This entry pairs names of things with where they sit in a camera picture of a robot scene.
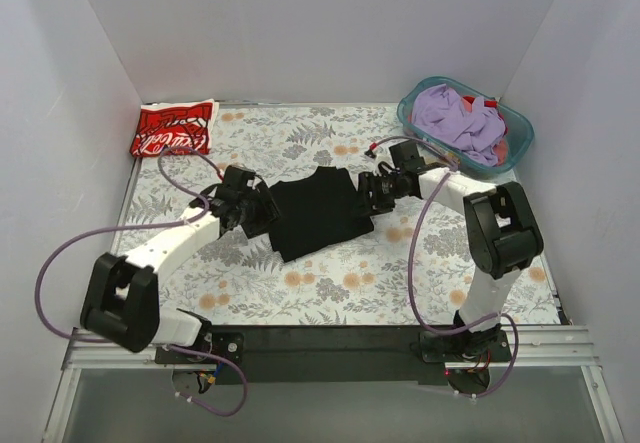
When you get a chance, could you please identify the black t-shirt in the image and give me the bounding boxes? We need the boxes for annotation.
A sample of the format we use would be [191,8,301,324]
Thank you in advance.
[269,167,374,263]

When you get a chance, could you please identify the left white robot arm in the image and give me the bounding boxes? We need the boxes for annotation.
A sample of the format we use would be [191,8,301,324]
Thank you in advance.
[80,166,280,363]

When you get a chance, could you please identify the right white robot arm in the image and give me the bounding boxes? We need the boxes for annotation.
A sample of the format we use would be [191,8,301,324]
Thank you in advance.
[355,137,544,361]

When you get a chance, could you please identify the floral table mat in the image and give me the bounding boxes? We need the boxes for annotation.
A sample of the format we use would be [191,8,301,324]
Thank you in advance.
[98,105,561,327]

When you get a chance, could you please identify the lilac t-shirt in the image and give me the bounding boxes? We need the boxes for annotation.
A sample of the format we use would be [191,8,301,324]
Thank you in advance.
[410,86,506,168]

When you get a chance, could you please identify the red garment in basket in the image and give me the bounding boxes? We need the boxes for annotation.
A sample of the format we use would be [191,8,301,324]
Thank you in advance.
[461,95,508,167]

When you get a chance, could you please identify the folded red Coca-Cola shirt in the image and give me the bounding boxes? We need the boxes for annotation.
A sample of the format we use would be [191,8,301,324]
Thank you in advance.
[130,99,219,158]

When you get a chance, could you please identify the teal plastic basket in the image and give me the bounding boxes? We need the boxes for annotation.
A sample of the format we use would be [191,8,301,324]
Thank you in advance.
[396,76,535,179]

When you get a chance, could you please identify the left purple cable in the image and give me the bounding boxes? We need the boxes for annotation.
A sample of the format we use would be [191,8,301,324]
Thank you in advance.
[38,145,249,417]

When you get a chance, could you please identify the purple cable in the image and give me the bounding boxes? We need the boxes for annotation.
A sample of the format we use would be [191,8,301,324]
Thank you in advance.
[367,135,517,400]
[38,145,249,417]

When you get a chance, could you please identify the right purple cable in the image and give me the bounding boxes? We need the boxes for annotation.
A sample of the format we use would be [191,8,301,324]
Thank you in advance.
[367,135,517,400]

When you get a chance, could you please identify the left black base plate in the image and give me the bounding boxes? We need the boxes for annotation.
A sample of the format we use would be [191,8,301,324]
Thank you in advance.
[154,332,244,365]

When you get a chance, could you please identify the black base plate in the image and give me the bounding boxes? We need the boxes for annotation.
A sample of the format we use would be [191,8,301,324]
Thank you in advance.
[154,332,244,365]
[418,326,512,363]

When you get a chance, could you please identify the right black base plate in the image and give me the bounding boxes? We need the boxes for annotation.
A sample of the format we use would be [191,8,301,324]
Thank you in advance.
[418,326,512,363]

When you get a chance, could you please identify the aluminium mounting rail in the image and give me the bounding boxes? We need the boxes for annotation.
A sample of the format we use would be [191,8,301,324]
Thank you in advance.
[62,325,601,370]

